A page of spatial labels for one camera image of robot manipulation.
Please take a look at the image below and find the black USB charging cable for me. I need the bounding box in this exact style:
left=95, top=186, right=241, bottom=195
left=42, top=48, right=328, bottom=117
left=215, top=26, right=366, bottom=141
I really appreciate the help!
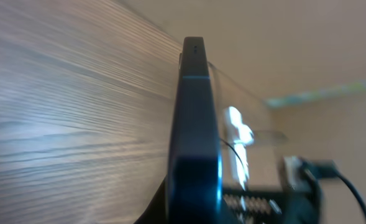
left=219, top=138, right=366, bottom=224

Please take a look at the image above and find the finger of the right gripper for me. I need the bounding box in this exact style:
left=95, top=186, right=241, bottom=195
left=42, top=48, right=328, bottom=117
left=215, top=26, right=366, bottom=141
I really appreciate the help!
left=222, top=187, right=285, bottom=223

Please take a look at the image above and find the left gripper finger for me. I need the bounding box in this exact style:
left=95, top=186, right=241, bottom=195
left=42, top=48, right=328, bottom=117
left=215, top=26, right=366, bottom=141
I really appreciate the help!
left=134, top=180, right=167, bottom=224

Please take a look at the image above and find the white power strip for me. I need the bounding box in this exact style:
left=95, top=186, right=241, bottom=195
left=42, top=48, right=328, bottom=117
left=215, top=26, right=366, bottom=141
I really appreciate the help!
left=224, top=106, right=254, bottom=190

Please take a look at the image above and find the smartphone with teal screen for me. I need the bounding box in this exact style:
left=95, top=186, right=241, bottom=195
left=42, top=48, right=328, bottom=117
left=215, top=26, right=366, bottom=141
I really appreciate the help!
left=166, top=37, right=222, bottom=223

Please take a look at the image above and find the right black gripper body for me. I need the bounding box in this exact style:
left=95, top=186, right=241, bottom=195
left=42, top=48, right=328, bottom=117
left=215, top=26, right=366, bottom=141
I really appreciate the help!
left=275, top=155, right=342, bottom=224

